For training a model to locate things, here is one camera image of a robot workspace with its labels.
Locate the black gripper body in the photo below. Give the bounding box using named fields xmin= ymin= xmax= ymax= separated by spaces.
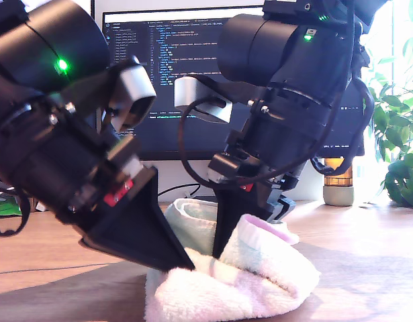
xmin=207 ymin=87 xmax=332 ymax=196
xmin=0 ymin=103 xmax=144 ymax=229

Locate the pastel checked tea towel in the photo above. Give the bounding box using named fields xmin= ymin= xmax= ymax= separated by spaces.
xmin=144 ymin=197 xmax=321 ymax=322

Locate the amber bottle in green cup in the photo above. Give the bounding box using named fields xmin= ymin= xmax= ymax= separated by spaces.
xmin=322 ymin=157 xmax=356 ymax=207

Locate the green pouch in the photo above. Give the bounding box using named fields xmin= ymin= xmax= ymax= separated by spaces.
xmin=0 ymin=196 xmax=21 ymax=217

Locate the green leafy houseplant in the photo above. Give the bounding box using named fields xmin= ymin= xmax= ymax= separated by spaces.
xmin=362 ymin=0 xmax=413 ymax=209

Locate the black Huawei monitor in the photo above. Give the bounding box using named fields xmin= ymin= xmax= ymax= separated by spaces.
xmin=100 ymin=5 xmax=365 ymax=161

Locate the black USB cable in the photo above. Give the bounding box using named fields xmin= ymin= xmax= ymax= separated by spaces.
xmin=158 ymin=182 xmax=202 ymax=199

